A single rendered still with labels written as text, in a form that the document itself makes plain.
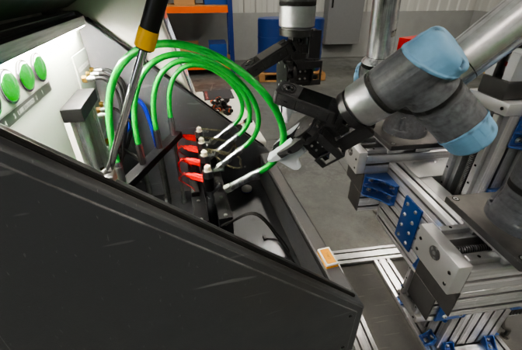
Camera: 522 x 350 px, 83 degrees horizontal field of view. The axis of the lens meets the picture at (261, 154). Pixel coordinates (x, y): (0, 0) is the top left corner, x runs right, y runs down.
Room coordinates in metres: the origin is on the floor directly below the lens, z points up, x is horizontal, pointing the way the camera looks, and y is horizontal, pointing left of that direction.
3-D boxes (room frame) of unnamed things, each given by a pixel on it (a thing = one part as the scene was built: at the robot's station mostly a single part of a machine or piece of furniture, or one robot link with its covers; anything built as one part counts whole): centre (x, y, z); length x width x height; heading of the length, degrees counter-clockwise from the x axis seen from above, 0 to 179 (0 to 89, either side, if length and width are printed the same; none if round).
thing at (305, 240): (0.69, -0.09, 0.87); 0.62 x 0.04 x 0.16; 15
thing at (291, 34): (0.68, -0.08, 1.37); 0.09 x 0.08 x 0.12; 105
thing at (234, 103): (1.34, 0.18, 0.97); 0.70 x 0.22 x 0.03; 15
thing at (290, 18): (0.68, -0.07, 1.45); 0.08 x 0.08 x 0.05
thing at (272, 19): (5.72, -0.53, 0.51); 1.20 x 0.85 x 1.02; 96
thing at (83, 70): (0.79, 0.45, 1.21); 0.13 x 0.03 x 0.31; 15
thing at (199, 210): (0.75, 0.17, 0.91); 0.34 x 0.10 x 0.15; 15
